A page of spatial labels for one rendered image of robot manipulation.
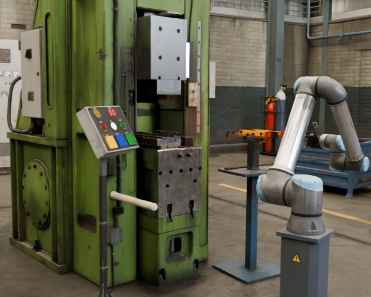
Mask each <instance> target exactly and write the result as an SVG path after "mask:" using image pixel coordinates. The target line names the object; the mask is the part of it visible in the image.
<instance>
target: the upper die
mask: <svg viewBox="0 0 371 297"><path fill-rule="evenodd" d="M137 94H176V95H181V80H137Z"/></svg>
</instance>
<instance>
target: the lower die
mask: <svg viewBox="0 0 371 297"><path fill-rule="evenodd" d="M136 141H138V133H137V132H136ZM139 143H141V133H139ZM143 143H145V133H143ZM149 143H150V135H149V133H147V144H149ZM151 144H153V145H159V146H161V149H170V148H177V147H178V146H181V136H175V135H174V137H171V138H170V136H168V135H162V134H154V135H153V134H151ZM167 146H168V147H167Z"/></svg>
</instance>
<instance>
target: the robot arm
mask: <svg viewBox="0 0 371 297"><path fill-rule="evenodd" d="M294 94H295V101H294V104H293V107H292V110H291V113H290V116H289V119H288V122H287V126H286V129H285V131H284V134H283V138H282V140H281V143H280V147H279V150H278V153H277V156H276V159H275V162H274V165H273V166H272V167H270V168H269V169H268V171H267V174H262V175H261V176H260V177H259V178H258V181H257V185H256V190H257V195H258V197H259V199H260V200H261V201H263V202H266V203H269V204H276V205H280V206H286V207H291V215H290V218H289V221H288V222H287V226H286V230H287V231H288V232H290V233H293V234H296V235H302V236H318V235H323V234H325V233H326V228H325V225H324V222H323V219H322V201H323V182H322V180H321V179H320V178H318V177H316V176H311V175H306V174H294V170H295V167H296V163H297V160H298V158H299V154H300V150H301V148H302V144H303V142H304V141H306V139H307V144H306V147H307V145H308V148H316V149H330V157H329V169H330V170H331V171H337V172H344V171H345V170H349V171H359V172H366V171H367V169H368V167H369V158H368V157H364V155H363V153H362V149H361V147H360V144H359V140H358V137H357V134H356V131H355V128H354V125H353V121H352V118H351V116H350V113H349V109H348V106H347V103H346V99H347V93H346V90H345V89H344V88H343V86H342V85H341V84H340V83H338V82H337V81H336V80H334V79H332V78H330V77H325V76H321V77H308V76H306V77H300V78H299V79H298V80H297V81H296V82H295V84H294ZM317 98H324V99H325V101H326V103H327V104H328V105H330V107H331V109H332V113H333V116H334V119H335V121H336V124H337V127H338V130H339V133H340V135H333V134H321V132H320V129H319V126H318V124H317V122H312V123H310V126H311V129H312V132H313V134H309V135H307V136H305V135H306V131H307V128H308V125H309V122H310V118H311V116H312V112H313V109H314V105H315V103H316V101H317ZM345 151H346V154H347V156H345Z"/></svg>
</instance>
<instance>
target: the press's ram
mask: <svg viewBox="0 0 371 297"><path fill-rule="evenodd" d="M137 80H181V81H186V80H187V20H186V19H178V18H169V17H164V16H156V15H148V16H142V17H138V18H137Z"/></svg>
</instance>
